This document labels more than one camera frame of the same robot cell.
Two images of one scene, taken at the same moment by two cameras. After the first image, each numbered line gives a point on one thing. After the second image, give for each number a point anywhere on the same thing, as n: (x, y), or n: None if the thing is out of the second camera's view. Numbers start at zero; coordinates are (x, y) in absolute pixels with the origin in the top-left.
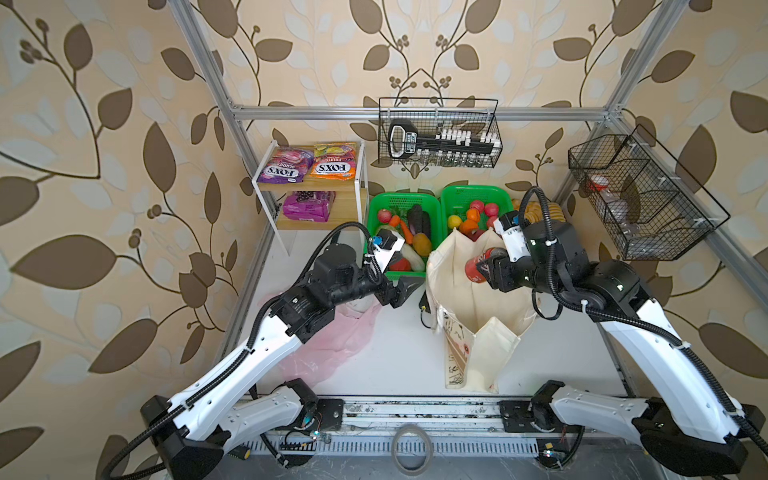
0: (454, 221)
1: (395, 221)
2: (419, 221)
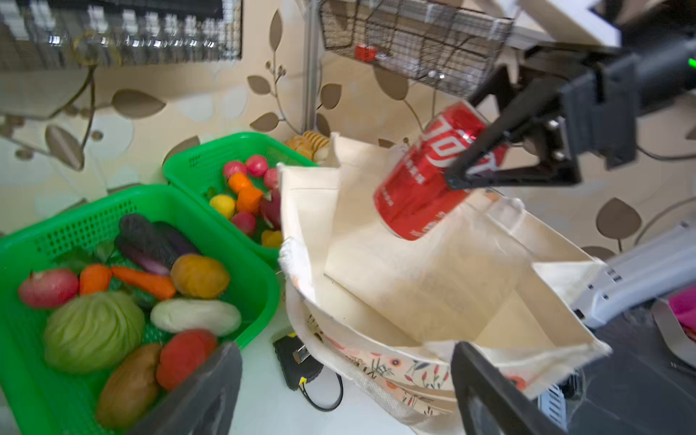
0: (224, 204)
1: (96, 279)
2: (152, 245)
